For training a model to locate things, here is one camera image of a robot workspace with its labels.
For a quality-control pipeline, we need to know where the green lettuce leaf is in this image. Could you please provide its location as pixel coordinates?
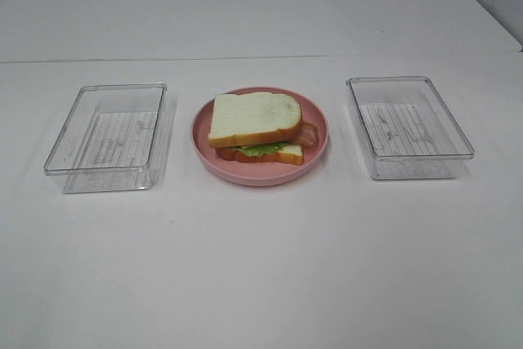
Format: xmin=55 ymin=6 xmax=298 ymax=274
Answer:
xmin=234 ymin=141 xmax=289 ymax=157

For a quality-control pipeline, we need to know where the bread slice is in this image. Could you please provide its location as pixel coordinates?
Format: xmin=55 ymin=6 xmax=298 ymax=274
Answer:
xmin=208 ymin=92 xmax=302 ymax=148
xmin=216 ymin=143 xmax=304 ymax=165

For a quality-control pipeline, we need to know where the bacon strip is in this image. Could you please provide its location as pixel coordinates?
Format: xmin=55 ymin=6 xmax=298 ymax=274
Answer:
xmin=291 ymin=122 xmax=319 ymax=149

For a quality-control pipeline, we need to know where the clear plastic left tray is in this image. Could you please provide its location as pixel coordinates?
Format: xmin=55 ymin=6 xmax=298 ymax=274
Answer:
xmin=43 ymin=83 xmax=171 ymax=194

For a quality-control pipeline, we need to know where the clear plastic tray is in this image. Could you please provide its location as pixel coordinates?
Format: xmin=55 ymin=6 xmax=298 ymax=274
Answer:
xmin=346 ymin=76 xmax=475 ymax=181
xmin=43 ymin=83 xmax=171 ymax=194

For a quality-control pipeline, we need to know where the clear plastic right tray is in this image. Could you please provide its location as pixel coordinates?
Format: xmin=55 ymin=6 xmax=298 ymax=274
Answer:
xmin=346 ymin=76 xmax=475 ymax=181

